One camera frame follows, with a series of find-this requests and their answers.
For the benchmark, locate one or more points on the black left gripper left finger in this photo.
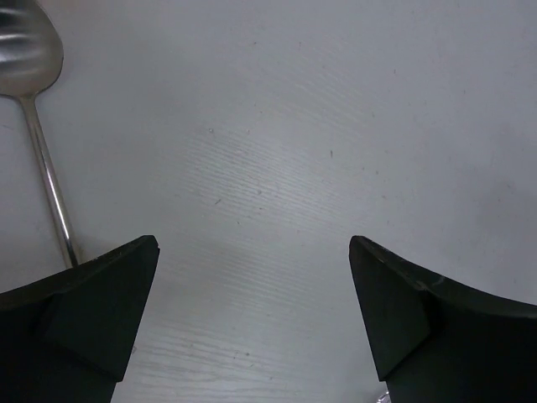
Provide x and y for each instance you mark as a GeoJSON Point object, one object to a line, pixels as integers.
{"type": "Point", "coordinates": [69, 336]}

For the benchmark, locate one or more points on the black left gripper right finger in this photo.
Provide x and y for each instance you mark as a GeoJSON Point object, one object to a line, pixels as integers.
{"type": "Point", "coordinates": [434, 339]}

